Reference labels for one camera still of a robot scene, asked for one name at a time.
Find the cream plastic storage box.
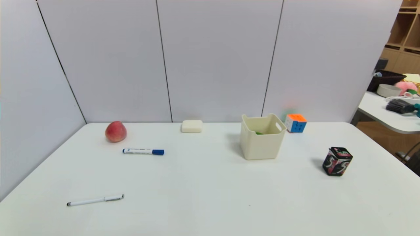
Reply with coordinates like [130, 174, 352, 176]
[240, 113, 287, 161]

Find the black patterned tin box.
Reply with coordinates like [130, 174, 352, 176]
[322, 147, 353, 177]

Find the white soap bar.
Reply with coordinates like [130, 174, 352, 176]
[181, 120, 203, 133]

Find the blue capped white marker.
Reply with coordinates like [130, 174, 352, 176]
[122, 148, 165, 156]

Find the colourful puzzle cube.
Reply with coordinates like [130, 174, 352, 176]
[285, 113, 307, 133]

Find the red peach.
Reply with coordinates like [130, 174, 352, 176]
[105, 121, 127, 143]

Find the white stylus pen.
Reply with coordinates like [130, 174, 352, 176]
[67, 194, 125, 207]

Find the white side table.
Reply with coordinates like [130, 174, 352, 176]
[350, 73, 420, 134]

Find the black wicker basket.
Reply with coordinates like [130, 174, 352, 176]
[367, 69, 407, 92]

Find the grey round bowl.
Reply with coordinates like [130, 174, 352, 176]
[376, 84, 402, 98]

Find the black brush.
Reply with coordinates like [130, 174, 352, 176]
[386, 99, 416, 114]

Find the pink plush toy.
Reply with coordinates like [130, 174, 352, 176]
[394, 81, 418, 96]

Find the wooden shelf unit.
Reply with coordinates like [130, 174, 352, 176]
[380, 0, 420, 74]

